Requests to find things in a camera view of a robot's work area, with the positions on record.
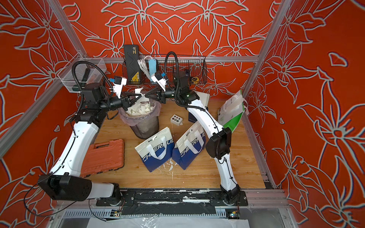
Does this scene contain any white cable bundle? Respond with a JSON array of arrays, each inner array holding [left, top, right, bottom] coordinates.
[[137, 55, 153, 80]]

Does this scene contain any green and white tote bag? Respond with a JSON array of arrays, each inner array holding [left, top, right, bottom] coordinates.
[[218, 90, 248, 133]]

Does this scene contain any orange plastic tool case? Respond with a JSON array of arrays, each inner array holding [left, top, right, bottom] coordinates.
[[80, 139, 125, 178]]

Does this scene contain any small navy paper bag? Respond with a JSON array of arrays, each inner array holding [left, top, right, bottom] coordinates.
[[188, 91, 210, 124]]

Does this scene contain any light blue tag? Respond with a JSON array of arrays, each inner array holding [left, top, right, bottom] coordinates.
[[148, 59, 158, 76]]

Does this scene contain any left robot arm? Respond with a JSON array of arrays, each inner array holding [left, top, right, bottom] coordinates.
[[37, 60, 142, 205]]

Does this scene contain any yellow tape roll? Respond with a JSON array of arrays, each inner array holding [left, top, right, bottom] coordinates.
[[191, 77, 200, 85]]

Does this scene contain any black power adapter box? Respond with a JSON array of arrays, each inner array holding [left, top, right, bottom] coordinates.
[[124, 45, 141, 85]]

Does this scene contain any white paper receipt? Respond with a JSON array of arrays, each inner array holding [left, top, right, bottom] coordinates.
[[135, 87, 150, 103]]

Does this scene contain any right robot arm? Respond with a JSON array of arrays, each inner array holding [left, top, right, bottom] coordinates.
[[145, 51, 241, 205]]

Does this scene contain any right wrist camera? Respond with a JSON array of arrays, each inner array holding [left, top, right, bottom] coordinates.
[[151, 71, 167, 92]]

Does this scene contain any pink trash bag liner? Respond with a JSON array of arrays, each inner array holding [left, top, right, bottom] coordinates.
[[118, 93, 161, 126]]

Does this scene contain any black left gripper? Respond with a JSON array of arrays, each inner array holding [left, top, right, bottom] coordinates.
[[99, 91, 142, 113]]

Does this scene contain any white button box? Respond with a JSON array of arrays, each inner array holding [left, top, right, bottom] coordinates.
[[170, 115, 183, 126]]

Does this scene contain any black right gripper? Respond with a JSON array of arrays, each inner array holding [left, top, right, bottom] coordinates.
[[146, 86, 183, 106]]

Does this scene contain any black mesh trash bin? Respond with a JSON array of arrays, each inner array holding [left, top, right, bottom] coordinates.
[[129, 117, 159, 139]]

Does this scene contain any clear plastic wall bin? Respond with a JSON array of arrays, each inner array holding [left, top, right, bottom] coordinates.
[[57, 56, 106, 93]]

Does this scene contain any white and navy bag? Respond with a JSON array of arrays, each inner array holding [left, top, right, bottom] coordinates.
[[172, 122, 206, 170], [135, 127, 175, 172]]

